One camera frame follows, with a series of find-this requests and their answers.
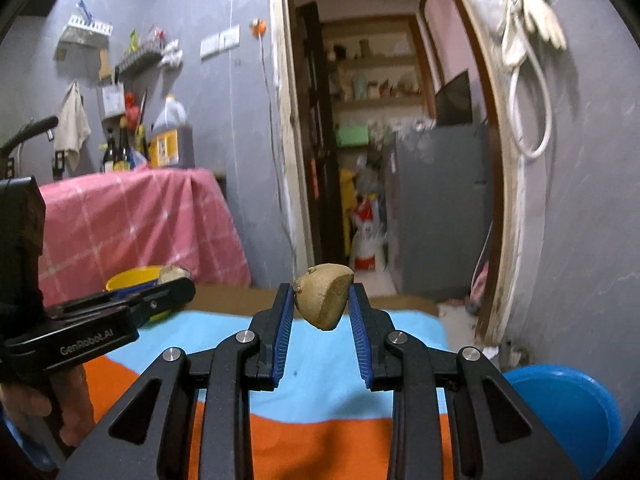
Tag brown potato piece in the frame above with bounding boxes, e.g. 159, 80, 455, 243
293, 263, 354, 330

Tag person's left hand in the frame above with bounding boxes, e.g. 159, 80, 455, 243
1, 365, 94, 446

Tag yellow plastic bowl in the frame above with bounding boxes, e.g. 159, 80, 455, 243
105, 264, 174, 323

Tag blue plastic bucket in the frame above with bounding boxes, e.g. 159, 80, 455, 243
504, 364, 623, 479

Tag pink plaid cloth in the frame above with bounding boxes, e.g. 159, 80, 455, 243
39, 168, 250, 306

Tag large cooking oil jug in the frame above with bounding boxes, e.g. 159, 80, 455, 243
148, 94, 195, 169

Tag striped orange brown blue blanket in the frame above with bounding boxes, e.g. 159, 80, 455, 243
81, 284, 457, 480

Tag hanging grey towel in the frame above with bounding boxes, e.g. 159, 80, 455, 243
53, 80, 91, 171

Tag black faucet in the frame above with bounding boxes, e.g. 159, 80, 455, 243
0, 115, 58, 158

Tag red white sack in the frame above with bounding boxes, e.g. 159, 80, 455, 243
349, 194, 386, 271

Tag green plastic box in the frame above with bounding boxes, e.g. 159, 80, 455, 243
335, 126, 370, 148

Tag wooden shelf unit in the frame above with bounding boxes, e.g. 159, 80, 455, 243
322, 14, 435, 117

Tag white rubber gloves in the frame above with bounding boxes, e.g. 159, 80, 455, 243
501, 0, 567, 68

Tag wall spice rack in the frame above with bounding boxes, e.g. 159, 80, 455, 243
114, 26, 182, 82

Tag white wall switch plate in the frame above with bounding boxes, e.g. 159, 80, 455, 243
200, 25, 241, 60

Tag white hose loop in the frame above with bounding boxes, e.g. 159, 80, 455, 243
506, 34, 554, 161

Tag orange wall hook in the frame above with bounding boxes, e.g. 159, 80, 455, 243
250, 18, 267, 39

